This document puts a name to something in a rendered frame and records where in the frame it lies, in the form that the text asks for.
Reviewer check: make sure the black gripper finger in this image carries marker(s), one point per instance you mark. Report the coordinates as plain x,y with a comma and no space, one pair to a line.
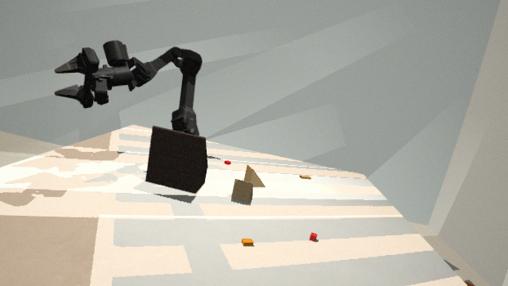
76,65
71,92

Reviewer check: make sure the small orange block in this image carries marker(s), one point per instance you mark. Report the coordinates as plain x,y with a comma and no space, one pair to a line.
247,242

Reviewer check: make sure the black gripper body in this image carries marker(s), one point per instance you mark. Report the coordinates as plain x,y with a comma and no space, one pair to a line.
93,62

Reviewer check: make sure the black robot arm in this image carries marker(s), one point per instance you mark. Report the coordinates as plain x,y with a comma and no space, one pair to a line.
184,118

